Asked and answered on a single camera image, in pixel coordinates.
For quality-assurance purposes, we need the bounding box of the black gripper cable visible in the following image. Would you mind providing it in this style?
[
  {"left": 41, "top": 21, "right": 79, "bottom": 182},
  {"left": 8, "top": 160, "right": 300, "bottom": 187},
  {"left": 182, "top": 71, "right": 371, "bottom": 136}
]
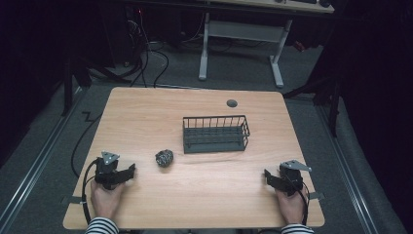
[
  {"left": 287, "top": 175, "right": 310, "bottom": 226},
  {"left": 81, "top": 157, "right": 99, "bottom": 226}
]

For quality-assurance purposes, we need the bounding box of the metal floor rail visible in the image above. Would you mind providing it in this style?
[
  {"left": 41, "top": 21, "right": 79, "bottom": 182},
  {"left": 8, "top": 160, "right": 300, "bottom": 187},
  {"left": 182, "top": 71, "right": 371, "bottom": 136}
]
[
  {"left": 0, "top": 87, "right": 86, "bottom": 228},
  {"left": 315, "top": 103, "right": 380, "bottom": 234}
]

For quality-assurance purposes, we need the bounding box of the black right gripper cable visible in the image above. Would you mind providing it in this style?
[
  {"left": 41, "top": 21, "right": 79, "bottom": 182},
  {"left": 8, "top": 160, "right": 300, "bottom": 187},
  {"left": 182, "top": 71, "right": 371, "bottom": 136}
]
[{"left": 287, "top": 175, "right": 310, "bottom": 226}]

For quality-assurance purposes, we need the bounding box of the person's right hand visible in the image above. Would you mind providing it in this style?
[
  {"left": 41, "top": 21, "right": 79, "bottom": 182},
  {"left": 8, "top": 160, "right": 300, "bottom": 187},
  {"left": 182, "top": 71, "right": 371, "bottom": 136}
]
[{"left": 274, "top": 182, "right": 309, "bottom": 226}]

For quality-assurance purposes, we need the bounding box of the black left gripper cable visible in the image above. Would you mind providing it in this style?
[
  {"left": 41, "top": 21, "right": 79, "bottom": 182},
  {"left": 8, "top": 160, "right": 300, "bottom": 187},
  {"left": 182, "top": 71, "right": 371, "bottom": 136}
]
[{"left": 81, "top": 157, "right": 99, "bottom": 226}]

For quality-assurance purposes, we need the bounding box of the steel wool scouring ball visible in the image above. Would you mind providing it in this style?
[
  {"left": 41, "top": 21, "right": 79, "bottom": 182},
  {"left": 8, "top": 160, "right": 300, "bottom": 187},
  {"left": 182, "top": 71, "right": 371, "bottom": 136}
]
[{"left": 154, "top": 148, "right": 174, "bottom": 169}]

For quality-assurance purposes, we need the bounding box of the person's left hand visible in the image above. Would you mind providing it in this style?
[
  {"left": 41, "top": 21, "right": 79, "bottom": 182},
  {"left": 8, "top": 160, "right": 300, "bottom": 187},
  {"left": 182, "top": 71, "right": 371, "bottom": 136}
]
[{"left": 90, "top": 179, "right": 127, "bottom": 222}]

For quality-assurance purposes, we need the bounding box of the black metal stand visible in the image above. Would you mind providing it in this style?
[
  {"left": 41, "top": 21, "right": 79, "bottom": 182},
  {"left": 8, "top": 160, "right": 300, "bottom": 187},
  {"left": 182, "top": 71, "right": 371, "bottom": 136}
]
[
  {"left": 282, "top": 76, "right": 343, "bottom": 138},
  {"left": 59, "top": 53, "right": 131, "bottom": 117}
]

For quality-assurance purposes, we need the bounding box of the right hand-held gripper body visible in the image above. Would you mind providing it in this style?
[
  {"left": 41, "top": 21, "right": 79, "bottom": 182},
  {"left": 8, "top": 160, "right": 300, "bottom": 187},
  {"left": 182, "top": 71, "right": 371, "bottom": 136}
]
[{"left": 278, "top": 158, "right": 313, "bottom": 198}]

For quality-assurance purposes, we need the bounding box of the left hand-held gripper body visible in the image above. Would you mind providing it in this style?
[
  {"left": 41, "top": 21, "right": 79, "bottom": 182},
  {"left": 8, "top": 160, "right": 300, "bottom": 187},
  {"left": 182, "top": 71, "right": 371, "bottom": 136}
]
[{"left": 94, "top": 150, "right": 121, "bottom": 191}]

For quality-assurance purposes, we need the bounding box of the black floor cable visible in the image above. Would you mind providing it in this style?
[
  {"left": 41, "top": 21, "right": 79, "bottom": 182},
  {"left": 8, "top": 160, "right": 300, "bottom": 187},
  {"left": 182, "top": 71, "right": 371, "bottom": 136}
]
[{"left": 70, "top": 110, "right": 103, "bottom": 179}]

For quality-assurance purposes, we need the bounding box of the dark grey wire basket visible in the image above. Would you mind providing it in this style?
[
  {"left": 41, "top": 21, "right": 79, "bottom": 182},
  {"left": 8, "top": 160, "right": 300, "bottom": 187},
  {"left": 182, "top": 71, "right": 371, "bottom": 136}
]
[{"left": 181, "top": 114, "right": 251, "bottom": 155}]

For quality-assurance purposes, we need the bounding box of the bundle of black cables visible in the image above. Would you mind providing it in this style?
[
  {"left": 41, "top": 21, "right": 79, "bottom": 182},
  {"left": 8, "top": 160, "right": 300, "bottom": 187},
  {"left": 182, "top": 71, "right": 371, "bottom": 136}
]
[{"left": 125, "top": 9, "right": 170, "bottom": 90}]

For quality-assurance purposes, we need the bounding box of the white-framed desk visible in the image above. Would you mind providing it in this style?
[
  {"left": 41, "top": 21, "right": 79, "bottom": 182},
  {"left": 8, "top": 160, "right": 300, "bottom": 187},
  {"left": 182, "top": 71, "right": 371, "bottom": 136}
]
[{"left": 197, "top": 0, "right": 336, "bottom": 90}]

